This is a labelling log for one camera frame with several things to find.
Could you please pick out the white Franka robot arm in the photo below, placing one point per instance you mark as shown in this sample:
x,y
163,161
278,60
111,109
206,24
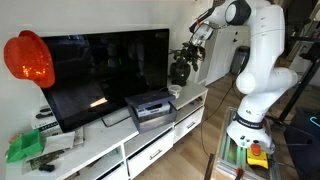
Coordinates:
x,y
263,66

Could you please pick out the black flat screen television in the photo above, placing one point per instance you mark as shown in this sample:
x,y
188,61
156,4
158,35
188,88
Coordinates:
x,y
106,73

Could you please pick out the potted plant in dark pot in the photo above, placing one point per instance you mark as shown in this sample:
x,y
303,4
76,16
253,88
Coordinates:
x,y
181,71

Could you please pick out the white device box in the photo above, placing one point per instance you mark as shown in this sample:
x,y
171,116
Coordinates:
x,y
46,125

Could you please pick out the green plastic bin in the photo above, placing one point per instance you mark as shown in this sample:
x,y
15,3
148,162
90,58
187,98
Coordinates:
x,y
26,146

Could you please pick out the white paper envelope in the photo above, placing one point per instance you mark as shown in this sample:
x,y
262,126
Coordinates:
x,y
58,141

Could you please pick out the white TV stand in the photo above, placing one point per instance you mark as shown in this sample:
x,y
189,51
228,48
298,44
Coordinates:
x,y
100,146

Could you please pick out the white drawer front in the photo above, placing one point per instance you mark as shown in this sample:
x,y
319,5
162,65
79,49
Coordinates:
x,y
188,125
151,153
113,173

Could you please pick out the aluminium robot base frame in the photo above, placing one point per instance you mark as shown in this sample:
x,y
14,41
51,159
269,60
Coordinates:
x,y
230,153

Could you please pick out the small black object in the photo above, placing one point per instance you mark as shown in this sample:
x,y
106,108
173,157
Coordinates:
x,y
46,168

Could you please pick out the black trash can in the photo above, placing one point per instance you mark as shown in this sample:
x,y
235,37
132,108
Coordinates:
x,y
240,60

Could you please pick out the black computer case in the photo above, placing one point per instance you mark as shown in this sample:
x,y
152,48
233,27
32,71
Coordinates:
x,y
303,143

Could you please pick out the black tripod stand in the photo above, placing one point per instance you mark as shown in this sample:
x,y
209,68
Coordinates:
x,y
300,83

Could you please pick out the stack of magazines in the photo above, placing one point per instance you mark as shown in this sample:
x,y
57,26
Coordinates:
x,y
50,156

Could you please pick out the yellow emergency stop box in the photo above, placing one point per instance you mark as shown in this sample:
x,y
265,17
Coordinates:
x,y
257,156

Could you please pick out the clear plastic cup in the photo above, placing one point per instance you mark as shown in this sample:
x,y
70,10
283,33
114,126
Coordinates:
x,y
175,94

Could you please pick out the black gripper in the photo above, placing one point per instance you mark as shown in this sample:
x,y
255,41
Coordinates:
x,y
196,39

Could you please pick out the white cabinet door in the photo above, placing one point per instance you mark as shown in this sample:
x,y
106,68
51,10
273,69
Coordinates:
x,y
216,63

